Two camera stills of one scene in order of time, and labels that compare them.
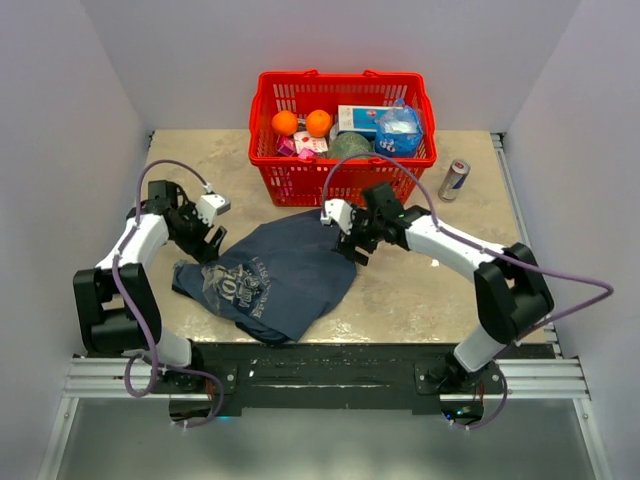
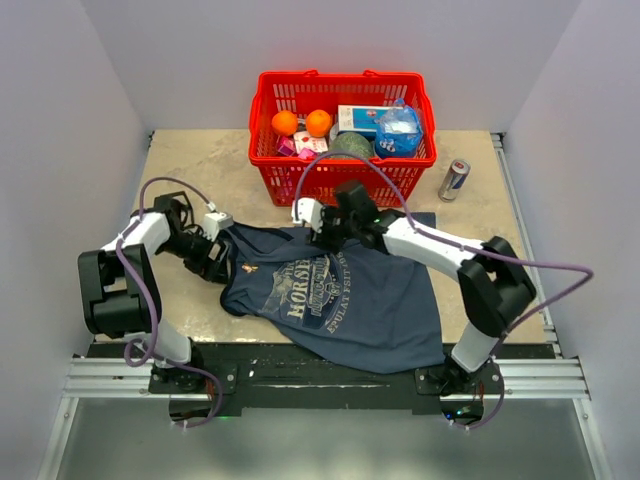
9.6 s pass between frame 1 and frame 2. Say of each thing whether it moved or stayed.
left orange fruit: stayed
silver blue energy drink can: stayed
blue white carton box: stayed
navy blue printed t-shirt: moved
